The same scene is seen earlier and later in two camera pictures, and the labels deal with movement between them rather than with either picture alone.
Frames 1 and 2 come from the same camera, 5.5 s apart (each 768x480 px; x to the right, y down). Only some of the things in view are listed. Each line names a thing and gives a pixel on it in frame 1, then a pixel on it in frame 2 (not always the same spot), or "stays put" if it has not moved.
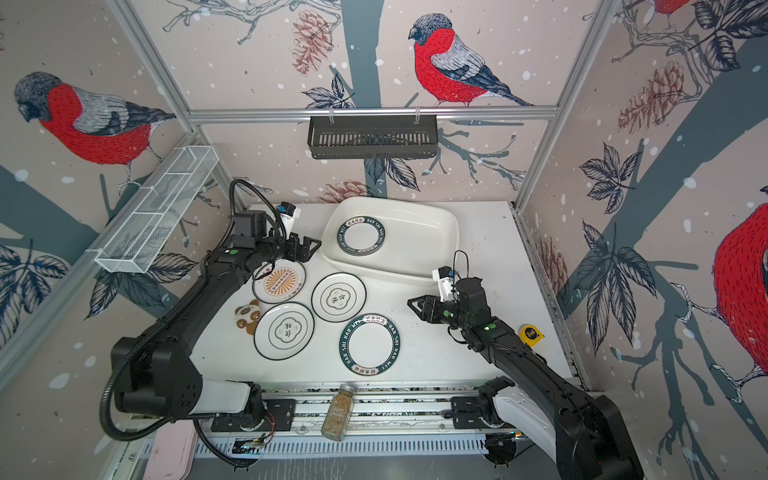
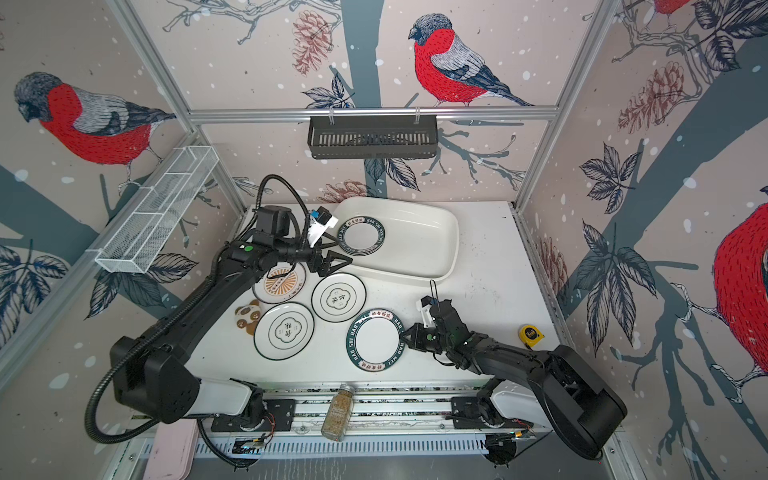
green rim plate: [360, 235] stays put
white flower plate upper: [338, 297] stays put
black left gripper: [306, 253] -> [325, 267]
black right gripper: [429, 305] -> [417, 338]
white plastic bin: [399, 238] stays put
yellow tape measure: [530, 335] stays put
